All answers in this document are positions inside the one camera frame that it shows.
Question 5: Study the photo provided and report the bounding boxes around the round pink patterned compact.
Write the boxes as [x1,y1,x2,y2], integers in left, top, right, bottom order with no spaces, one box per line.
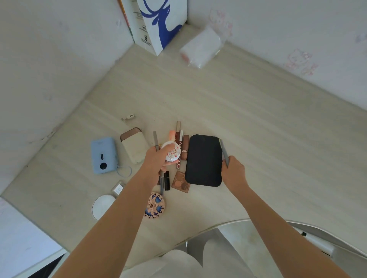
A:
[143,192,166,220]

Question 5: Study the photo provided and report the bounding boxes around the small clear white box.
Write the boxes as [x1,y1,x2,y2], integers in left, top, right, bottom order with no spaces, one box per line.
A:
[111,180,127,197]

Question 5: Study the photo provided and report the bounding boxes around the white round disc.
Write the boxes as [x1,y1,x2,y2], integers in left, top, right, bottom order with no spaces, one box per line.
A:
[91,194,116,221]

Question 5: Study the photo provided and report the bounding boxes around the brown lipstick tube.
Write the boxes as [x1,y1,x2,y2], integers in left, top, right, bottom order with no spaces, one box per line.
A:
[180,135,190,161]

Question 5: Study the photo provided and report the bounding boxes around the person's white trousers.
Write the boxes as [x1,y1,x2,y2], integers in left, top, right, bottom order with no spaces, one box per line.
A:
[120,229,260,278]

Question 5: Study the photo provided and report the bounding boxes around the person's left forearm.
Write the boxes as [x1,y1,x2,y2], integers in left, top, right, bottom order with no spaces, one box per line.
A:
[54,170,160,278]

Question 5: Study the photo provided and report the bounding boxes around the person's left hand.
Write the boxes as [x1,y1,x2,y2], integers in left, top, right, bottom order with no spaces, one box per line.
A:
[140,144,176,184]

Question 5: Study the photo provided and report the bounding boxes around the brown eyeshadow palette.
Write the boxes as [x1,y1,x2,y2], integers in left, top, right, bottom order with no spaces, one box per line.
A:
[171,171,191,194]

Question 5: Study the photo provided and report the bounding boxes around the clear wrapped tissue pack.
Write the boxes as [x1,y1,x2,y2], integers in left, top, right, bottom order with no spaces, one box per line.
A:
[179,26,225,69]

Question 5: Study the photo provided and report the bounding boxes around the person's right hand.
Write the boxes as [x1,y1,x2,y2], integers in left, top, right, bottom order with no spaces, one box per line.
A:
[221,156,251,198]

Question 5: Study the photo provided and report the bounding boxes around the orange green flat box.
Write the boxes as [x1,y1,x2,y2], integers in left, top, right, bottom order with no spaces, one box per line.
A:
[118,0,136,44]

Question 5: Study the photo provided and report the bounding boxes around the beige case with brown lid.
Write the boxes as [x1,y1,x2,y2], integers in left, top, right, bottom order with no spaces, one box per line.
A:
[119,127,150,165]

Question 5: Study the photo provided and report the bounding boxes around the pink cat wall sticker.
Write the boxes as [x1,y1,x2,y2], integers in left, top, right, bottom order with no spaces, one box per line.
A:
[283,48,319,77]
[208,9,233,39]

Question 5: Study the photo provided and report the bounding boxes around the white chair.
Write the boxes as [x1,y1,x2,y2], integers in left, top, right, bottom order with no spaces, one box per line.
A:
[186,218,367,278]

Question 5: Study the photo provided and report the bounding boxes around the person's right forearm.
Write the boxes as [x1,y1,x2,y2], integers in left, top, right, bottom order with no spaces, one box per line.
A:
[235,187,352,278]

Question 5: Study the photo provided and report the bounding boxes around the red lettered lip gloss tube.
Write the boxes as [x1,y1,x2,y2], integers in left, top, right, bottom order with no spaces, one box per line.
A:
[175,130,184,170]

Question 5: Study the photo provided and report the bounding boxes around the white bag with blue deer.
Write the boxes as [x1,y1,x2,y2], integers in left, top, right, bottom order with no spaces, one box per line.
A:
[130,0,188,57]

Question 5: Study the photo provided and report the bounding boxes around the grey cosmetic pencil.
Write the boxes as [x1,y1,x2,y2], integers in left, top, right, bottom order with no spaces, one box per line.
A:
[219,138,230,168]

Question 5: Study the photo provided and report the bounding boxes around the black fabric pouch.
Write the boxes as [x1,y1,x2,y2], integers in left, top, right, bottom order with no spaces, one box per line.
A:
[185,134,223,188]

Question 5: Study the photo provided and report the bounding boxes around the round white printed compact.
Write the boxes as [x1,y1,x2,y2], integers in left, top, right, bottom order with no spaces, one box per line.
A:
[161,141,181,162]

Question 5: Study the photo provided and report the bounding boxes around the blue power bank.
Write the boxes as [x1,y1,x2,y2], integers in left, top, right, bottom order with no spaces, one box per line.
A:
[91,137,119,175]

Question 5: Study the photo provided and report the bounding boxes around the blue power bank strap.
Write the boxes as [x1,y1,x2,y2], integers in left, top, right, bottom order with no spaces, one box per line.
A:
[116,164,132,178]

